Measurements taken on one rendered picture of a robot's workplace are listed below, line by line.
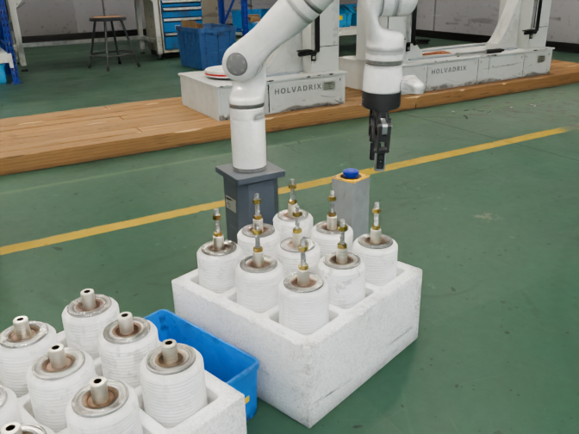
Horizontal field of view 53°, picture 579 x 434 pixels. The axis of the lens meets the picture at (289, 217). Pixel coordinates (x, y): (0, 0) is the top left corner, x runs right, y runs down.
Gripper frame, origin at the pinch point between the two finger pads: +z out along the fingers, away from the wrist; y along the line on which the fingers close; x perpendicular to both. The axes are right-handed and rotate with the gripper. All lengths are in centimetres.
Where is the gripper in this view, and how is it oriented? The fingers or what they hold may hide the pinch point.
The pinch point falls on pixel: (376, 158)
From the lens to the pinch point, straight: 121.2
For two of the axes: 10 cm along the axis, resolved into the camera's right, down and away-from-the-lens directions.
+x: 10.0, 0.0, 0.0
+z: 0.0, 9.1, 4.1
